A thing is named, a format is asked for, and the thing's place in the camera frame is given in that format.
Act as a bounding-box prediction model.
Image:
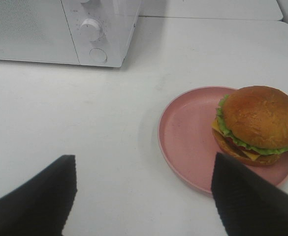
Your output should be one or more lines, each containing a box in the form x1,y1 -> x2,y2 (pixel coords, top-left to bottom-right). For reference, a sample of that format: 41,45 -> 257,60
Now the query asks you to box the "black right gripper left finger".
0,155 -> 77,236

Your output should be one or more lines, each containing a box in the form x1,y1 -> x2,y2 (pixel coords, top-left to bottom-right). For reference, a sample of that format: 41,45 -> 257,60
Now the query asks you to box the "lower white microwave knob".
79,18 -> 103,42

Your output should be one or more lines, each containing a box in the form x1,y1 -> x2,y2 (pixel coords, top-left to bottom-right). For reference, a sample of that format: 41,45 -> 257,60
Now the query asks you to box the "round white door button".
90,48 -> 107,63

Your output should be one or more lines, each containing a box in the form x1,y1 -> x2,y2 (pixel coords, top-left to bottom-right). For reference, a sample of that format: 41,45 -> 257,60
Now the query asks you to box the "pink round plate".
158,87 -> 288,193

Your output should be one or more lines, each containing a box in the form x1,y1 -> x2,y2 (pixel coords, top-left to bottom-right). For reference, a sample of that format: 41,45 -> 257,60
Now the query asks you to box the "burger with lettuce and cheese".
212,86 -> 288,166

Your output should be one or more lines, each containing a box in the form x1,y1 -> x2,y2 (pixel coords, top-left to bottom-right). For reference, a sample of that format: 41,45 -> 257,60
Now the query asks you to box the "white microwave oven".
0,0 -> 141,67

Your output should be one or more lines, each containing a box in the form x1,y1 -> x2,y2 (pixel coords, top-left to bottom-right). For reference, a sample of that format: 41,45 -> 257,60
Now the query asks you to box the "white microwave door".
0,0 -> 79,64

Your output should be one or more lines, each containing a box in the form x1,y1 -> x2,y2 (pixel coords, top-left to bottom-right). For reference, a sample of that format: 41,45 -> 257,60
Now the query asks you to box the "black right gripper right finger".
211,152 -> 288,236

